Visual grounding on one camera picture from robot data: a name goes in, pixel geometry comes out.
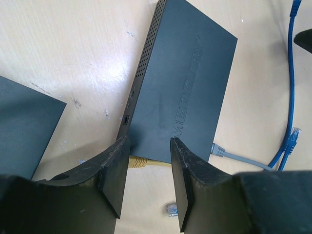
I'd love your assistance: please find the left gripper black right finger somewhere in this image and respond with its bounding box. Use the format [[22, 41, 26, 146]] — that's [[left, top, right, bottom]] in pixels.
[[170, 138, 312, 234]]

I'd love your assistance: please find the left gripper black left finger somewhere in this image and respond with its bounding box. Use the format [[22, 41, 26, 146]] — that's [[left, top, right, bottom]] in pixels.
[[0, 136, 130, 234]]

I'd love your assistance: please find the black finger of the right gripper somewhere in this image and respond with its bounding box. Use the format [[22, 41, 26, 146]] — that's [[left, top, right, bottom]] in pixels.
[[293, 29, 312, 53]]

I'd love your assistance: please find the blue ethernet cable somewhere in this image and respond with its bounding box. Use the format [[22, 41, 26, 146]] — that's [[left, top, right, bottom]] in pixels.
[[268, 0, 303, 171], [162, 201, 178, 218]]

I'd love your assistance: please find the grey ethernet cable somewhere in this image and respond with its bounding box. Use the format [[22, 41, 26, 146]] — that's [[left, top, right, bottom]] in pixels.
[[210, 143, 275, 171]]

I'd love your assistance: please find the yellow ethernet cable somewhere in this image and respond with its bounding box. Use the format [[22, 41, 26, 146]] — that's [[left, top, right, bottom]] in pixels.
[[128, 156, 173, 169]]

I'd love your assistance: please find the black network switch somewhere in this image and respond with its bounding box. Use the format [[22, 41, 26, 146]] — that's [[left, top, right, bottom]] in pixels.
[[0, 77, 66, 179], [118, 0, 237, 163]]

